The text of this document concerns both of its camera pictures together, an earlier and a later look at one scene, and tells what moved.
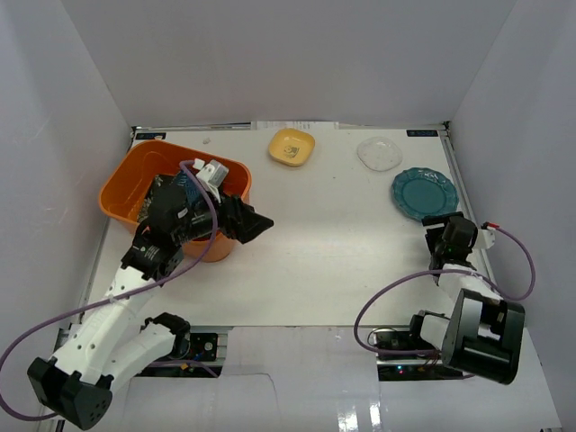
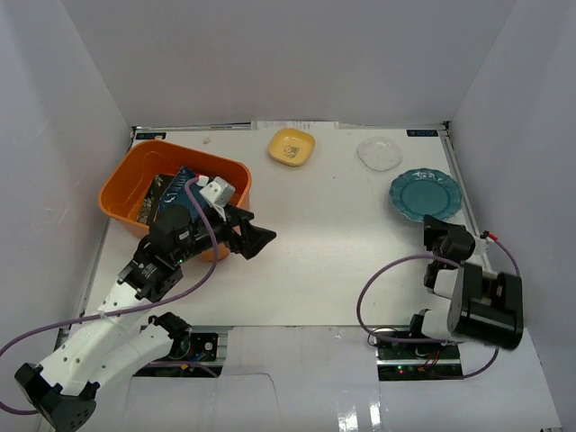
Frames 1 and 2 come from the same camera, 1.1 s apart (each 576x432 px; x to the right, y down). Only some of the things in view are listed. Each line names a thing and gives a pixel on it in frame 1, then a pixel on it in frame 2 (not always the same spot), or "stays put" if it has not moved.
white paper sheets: [305, 125] stays put
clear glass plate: [380, 153] stays put
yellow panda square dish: [292, 147] stays put
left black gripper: [232, 215] → [237, 229]
